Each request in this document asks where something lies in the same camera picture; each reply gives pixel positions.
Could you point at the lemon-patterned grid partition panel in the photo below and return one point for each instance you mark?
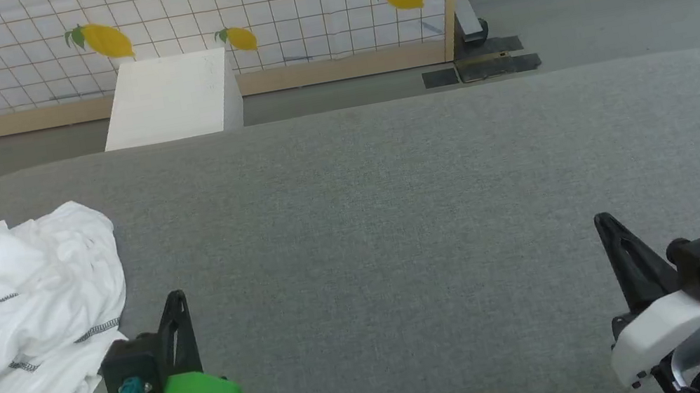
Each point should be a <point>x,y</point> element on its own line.
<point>336,69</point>

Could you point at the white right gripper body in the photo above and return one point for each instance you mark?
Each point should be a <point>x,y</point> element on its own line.
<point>663,325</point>

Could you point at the white box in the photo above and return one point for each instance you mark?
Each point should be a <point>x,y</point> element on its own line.
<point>170,98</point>

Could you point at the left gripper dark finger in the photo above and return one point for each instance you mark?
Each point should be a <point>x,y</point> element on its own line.
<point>180,339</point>

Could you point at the black floor tape piece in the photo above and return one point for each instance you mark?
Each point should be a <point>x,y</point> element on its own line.
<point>440,77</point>

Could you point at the black stand base plate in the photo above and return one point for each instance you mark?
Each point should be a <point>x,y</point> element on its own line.
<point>495,65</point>

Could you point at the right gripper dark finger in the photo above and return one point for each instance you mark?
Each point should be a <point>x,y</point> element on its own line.
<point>636,269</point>

